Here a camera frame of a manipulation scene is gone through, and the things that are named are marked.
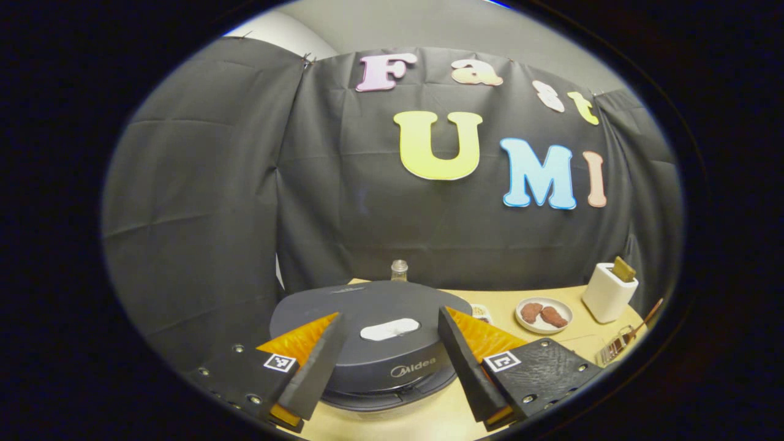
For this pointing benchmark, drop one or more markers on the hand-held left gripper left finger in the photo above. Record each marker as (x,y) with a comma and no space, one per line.
(318,373)

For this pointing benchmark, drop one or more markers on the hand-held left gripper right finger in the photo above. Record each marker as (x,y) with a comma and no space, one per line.
(465,373)

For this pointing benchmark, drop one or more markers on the dark grey rice cooker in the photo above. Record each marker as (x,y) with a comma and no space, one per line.
(380,306)

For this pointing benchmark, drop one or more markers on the white divided bean dish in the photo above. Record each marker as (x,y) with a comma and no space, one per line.
(481,312)

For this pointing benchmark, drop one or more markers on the brown fried meat piece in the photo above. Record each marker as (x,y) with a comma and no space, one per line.
(530,312)
(554,316)

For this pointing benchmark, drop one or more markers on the round white plate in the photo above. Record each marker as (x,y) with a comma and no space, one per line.
(545,331)

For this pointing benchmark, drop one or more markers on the small clear glass bottle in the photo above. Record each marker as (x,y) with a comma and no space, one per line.
(399,269)

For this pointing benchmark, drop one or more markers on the white toaster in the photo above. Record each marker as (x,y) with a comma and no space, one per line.
(606,294)

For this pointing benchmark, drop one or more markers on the brown toast slice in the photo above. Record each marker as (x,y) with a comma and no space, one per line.
(623,269)

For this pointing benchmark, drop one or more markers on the black backdrop cloth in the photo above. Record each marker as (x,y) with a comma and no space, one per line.
(202,202)

